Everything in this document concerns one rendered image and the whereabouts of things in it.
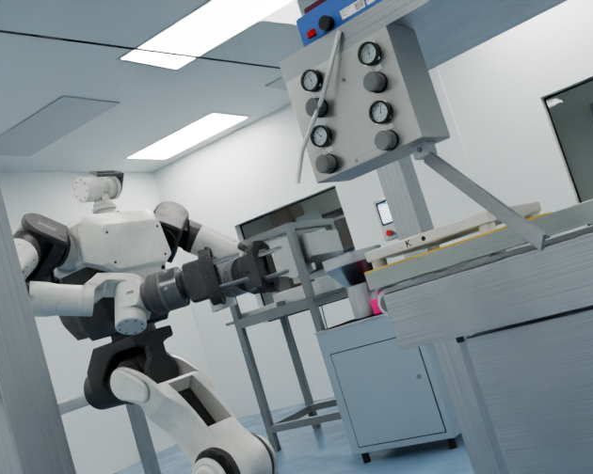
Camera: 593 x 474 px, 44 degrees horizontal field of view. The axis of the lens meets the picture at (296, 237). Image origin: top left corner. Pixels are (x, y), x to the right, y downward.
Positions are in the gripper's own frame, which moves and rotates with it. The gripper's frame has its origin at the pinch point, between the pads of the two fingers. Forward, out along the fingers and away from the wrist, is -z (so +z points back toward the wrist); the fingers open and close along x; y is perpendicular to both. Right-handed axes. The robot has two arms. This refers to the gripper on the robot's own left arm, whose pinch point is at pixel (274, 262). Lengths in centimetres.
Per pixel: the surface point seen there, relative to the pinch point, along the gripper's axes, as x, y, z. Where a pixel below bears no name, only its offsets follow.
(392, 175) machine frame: -9.6, -12.0, -30.4
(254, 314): 7, -218, 278
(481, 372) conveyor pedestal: 31, 10, -52
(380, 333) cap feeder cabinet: 37, -180, 136
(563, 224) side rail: 11, 11, -74
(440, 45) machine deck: -28, -10, -53
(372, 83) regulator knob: -19, 19, -56
